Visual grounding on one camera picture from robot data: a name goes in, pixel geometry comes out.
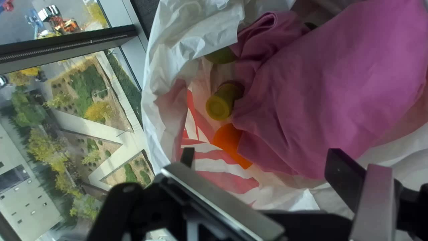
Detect dark window rail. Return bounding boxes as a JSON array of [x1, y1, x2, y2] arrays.
[[0, 25, 139, 74]]

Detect white red plastic bag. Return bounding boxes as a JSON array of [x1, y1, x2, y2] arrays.
[[142, 0, 427, 211]]

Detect orange ball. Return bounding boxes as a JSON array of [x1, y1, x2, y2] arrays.
[[211, 124, 251, 169]]

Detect yellow play dough can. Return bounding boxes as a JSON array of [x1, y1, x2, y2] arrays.
[[206, 82, 243, 121]]

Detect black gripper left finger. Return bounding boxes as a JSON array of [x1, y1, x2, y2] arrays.
[[160, 149, 283, 241]]

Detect pink cloth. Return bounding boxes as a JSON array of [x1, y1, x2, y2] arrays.
[[233, 0, 428, 180]]

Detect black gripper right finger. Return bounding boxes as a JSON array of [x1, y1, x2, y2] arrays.
[[325, 149, 396, 241]]

